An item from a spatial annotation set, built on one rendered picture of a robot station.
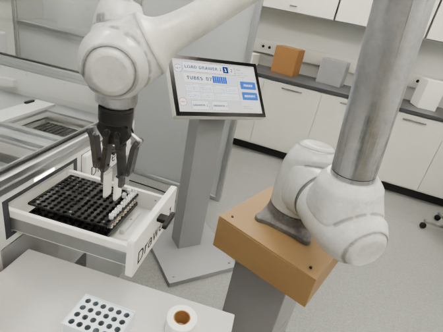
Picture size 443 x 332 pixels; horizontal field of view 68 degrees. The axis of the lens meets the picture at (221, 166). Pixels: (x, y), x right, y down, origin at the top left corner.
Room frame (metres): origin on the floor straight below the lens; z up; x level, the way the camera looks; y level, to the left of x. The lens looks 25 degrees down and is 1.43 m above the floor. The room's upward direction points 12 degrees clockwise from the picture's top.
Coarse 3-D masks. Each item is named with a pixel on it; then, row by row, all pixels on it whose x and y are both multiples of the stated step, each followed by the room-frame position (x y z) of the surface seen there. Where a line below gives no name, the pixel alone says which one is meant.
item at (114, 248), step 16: (64, 176) 0.87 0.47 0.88; (80, 176) 0.87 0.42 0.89; (32, 192) 0.73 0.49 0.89; (144, 192) 0.84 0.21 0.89; (16, 208) 0.68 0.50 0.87; (32, 208) 0.73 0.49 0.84; (144, 208) 0.84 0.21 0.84; (16, 224) 0.63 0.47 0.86; (32, 224) 0.63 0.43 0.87; (48, 224) 0.62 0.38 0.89; (64, 224) 0.63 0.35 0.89; (48, 240) 0.62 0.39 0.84; (64, 240) 0.62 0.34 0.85; (80, 240) 0.61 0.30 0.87; (96, 240) 0.61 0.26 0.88; (112, 240) 0.61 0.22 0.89; (112, 256) 0.60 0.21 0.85
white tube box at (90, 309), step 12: (84, 300) 0.51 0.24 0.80; (96, 300) 0.52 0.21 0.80; (72, 312) 0.47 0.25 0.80; (84, 312) 0.48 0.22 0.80; (96, 312) 0.49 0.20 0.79; (108, 312) 0.49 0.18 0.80; (120, 312) 0.50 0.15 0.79; (132, 312) 0.50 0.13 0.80; (72, 324) 0.45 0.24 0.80; (84, 324) 0.45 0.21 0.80; (96, 324) 0.46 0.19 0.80; (108, 324) 0.47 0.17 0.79; (120, 324) 0.48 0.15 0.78; (132, 324) 0.49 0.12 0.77
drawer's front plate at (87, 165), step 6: (90, 150) 0.98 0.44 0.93; (126, 150) 1.21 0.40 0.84; (84, 156) 0.93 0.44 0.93; (90, 156) 0.95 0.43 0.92; (84, 162) 0.93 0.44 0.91; (90, 162) 0.95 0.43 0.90; (114, 162) 1.11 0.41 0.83; (84, 168) 0.93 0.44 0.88; (90, 168) 0.95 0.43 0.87; (96, 168) 0.99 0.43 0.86; (90, 174) 0.95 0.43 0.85; (96, 174) 0.99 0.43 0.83
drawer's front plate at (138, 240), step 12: (168, 192) 0.81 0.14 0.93; (156, 204) 0.74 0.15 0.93; (168, 204) 0.80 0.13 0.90; (156, 216) 0.71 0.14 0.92; (144, 228) 0.63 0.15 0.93; (156, 228) 0.72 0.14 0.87; (132, 240) 0.58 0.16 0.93; (144, 240) 0.64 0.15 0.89; (132, 252) 0.58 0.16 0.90; (132, 264) 0.58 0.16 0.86; (132, 276) 0.58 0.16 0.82
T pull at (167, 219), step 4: (172, 212) 0.74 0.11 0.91; (160, 216) 0.72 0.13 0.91; (164, 216) 0.72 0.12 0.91; (168, 216) 0.72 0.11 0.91; (172, 216) 0.73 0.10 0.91; (160, 220) 0.70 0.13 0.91; (164, 220) 0.70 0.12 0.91; (168, 220) 0.71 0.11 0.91; (164, 224) 0.69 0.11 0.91; (168, 224) 0.70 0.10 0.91; (164, 228) 0.68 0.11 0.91
